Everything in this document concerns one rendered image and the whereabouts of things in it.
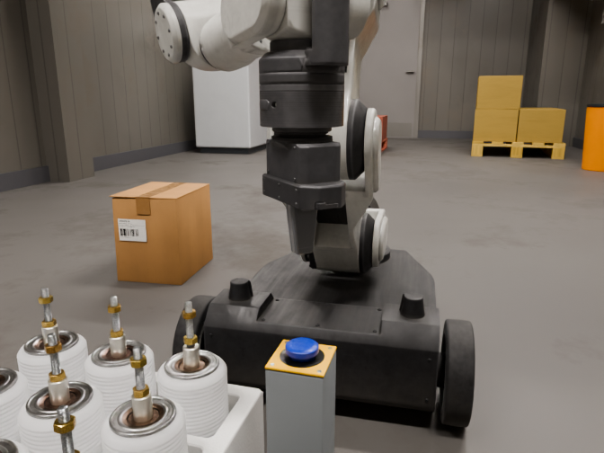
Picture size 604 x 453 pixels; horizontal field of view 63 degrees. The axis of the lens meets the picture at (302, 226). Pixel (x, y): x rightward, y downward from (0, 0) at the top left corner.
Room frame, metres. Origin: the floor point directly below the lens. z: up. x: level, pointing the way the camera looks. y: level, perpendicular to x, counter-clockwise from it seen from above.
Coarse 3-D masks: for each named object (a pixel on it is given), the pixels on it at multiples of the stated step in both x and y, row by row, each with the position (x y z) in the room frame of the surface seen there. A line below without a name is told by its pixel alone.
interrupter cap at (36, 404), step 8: (72, 384) 0.57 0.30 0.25; (80, 384) 0.57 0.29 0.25; (88, 384) 0.57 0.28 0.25; (40, 392) 0.55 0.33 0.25; (48, 392) 0.55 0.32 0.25; (72, 392) 0.55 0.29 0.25; (80, 392) 0.55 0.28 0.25; (88, 392) 0.55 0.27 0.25; (32, 400) 0.53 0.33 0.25; (40, 400) 0.53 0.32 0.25; (48, 400) 0.54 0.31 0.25; (72, 400) 0.54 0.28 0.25; (80, 400) 0.53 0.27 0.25; (88, 400) 0.53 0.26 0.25; (32, 408) 0.52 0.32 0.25; (40, 408) 0.52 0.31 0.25; (48, 408) 0.52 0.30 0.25; (56, 408) 0.52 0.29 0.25; (72, 408) 0.52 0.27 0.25; (80, 408) 0.52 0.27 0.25; (32, 416) 0.50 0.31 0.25; (40, 416) 0.50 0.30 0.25; (48, 416) 0.50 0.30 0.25; (56, 416) 0.50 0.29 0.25
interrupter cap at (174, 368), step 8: (200, 352) 0.65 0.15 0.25; (208, 352) 0.65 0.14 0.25; (168, 360) 0.63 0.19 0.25; (176, 360) 0.63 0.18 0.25; (200, 360) 0.63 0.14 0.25; (208, 360) 0.63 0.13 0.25; (216, 360) 0.63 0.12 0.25; (168, 368) 0.61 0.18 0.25; (176, 368) 0.61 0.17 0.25; (184, 368) 0.61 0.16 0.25; (200, 368) 0.61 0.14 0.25; (208, 368) 0.61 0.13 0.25; (216, 368) 0.61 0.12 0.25; (176, 376) 0.59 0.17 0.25; (184, 376) 0.59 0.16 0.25; (192, 376) 0.59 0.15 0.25; (200, 376) 0.59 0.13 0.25
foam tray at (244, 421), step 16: (240, 400) 0.64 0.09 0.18; (256, 400) 0.65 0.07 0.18; (240, 416) 0.60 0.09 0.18; (256, 416) 0.64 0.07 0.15; (224, 432) 0.57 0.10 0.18; (240, 432) 0.58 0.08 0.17; (256, 432) 0.64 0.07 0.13; (192, 448) 0.55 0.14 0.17; (208, 448) 0.54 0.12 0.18; (224, 448) 0.54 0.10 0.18; (240, 448) 0.58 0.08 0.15; (256, 448) 0.64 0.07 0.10
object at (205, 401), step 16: (160, 368) 0.62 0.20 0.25; (224, 368) 0.62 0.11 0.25; (160, 384) 0.59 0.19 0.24; (176, 384) 0.58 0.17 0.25; (192, 384) 0.58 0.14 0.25; (208, 384) 0.58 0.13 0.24; (224, 384) 0.61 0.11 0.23; (176, 400) 0.57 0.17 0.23; (192, 400) 0.57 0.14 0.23; (208, 400) 0.58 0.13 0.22; (224, 400) 0.61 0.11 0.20; (192, 416) 0.57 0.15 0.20; (208, 416) 0.58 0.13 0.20; (224, 416) 0.61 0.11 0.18; (192, 432) 0.57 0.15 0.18; (208, 432) 0.58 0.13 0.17
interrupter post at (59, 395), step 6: (66, 378) 0.54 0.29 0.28; (48, 384) 0.53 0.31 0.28; (54, 384) 0.53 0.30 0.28; (60, 384) 0.53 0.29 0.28; (66, 384) 0.54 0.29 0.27; (54, 390) 0.53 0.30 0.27; (60, 390) 0.53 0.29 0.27; (66, 390) 0.53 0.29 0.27; (54, 396) 0.53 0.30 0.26; (60, 396) 0.53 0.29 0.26; (66, 396) 0.53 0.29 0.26; (54, 402) 0.53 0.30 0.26; (60, 402) 0.53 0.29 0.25; (66, 402) 0.53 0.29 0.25
